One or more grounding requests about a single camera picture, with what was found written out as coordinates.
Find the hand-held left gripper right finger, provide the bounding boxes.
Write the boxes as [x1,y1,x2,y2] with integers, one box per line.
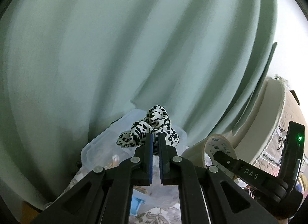
[157,132,277,224]

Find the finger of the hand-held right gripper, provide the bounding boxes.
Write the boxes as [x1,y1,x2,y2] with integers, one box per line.
[214,150,288,192]

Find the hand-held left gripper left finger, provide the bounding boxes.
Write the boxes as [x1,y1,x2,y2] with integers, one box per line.
[30,134,154,224]

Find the clear packing tape roll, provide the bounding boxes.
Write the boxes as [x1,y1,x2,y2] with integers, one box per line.
[181,133,239,175]

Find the black white leopard scrunchie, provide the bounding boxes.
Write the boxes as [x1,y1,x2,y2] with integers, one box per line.
[117,105,180,153]

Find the clear plastic container blue latches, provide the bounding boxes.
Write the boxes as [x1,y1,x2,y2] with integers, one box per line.
[80,109,187,215]

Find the white headboard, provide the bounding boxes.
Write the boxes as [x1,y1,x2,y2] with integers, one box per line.
[237,77,289,167]

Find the green curtain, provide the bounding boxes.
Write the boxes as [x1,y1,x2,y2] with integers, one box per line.
[0,0,278,215]

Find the wooden bed frame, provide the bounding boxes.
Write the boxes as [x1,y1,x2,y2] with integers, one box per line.
[22,201,40,224]

